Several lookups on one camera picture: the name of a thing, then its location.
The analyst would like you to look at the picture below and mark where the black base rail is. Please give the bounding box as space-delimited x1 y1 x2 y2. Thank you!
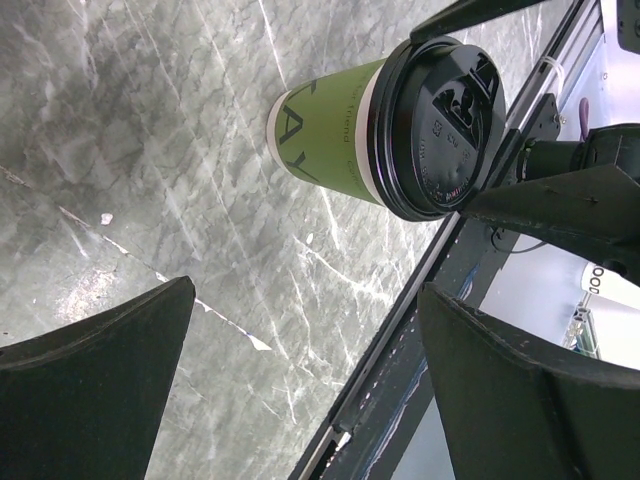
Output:
292 1 601 479

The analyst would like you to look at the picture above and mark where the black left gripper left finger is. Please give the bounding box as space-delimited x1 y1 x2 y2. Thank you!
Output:
1 276 196 479

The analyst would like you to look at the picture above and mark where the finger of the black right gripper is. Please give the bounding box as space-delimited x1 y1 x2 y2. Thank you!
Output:
462 165 639 285
409 0 543 44

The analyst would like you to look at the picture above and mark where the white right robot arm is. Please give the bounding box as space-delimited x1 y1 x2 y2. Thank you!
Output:
461 124 639 284

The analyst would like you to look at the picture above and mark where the green paper coffee cup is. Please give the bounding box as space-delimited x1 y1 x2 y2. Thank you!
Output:
266 60 384 205

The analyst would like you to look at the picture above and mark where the black plastic cup lid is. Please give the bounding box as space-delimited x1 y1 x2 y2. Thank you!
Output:
367 36 506 222

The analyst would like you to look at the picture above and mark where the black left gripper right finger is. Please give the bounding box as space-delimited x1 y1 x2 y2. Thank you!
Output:
418 283 639 479

